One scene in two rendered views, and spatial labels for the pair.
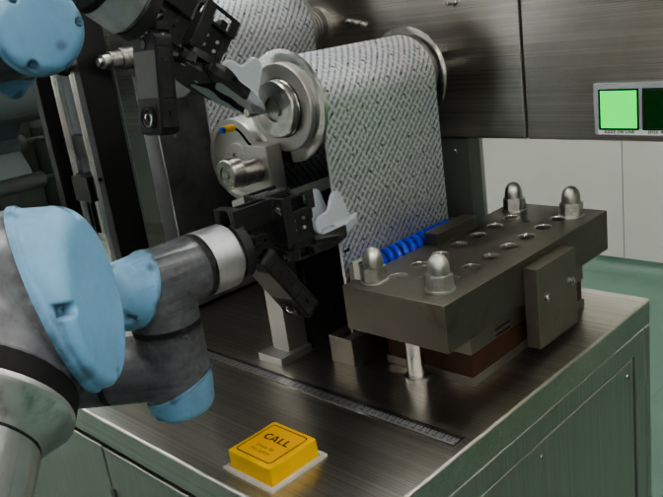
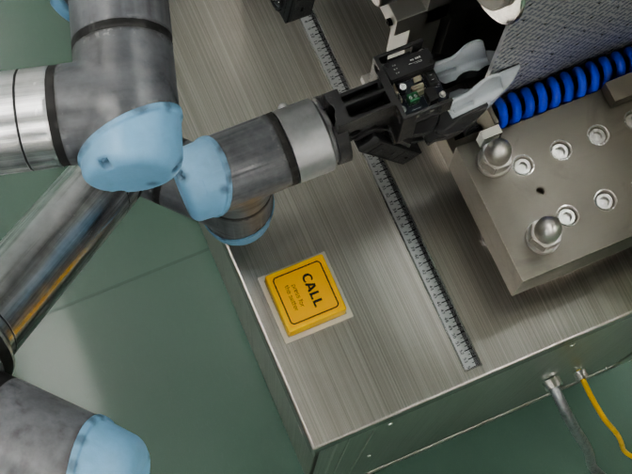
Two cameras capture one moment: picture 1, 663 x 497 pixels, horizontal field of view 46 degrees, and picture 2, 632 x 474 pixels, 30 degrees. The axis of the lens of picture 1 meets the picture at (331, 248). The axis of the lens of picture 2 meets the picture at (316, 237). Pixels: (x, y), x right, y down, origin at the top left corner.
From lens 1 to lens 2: 0.93 m
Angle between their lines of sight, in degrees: 56
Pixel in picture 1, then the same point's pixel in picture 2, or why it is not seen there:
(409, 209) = (610, 36)
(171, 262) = (247, 183)
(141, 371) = not seen: hidden behind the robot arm
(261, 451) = (292, 299)
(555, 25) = not seen: outside the picture
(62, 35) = (155, 179)
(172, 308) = (238, 210)
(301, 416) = (357, 232)
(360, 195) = (536, 49)
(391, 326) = (480, 222)
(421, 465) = (423, 383)
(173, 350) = (231, 224)
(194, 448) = not seen: hidden behind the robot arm
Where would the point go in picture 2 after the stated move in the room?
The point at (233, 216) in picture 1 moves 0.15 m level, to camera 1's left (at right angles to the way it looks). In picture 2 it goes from (339, 128) to (190, 76)
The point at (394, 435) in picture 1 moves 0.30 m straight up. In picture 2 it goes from (424, 321) to (466, 244)
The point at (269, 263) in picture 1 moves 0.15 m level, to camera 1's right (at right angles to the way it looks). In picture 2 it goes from (369, 150) to (513, 200)
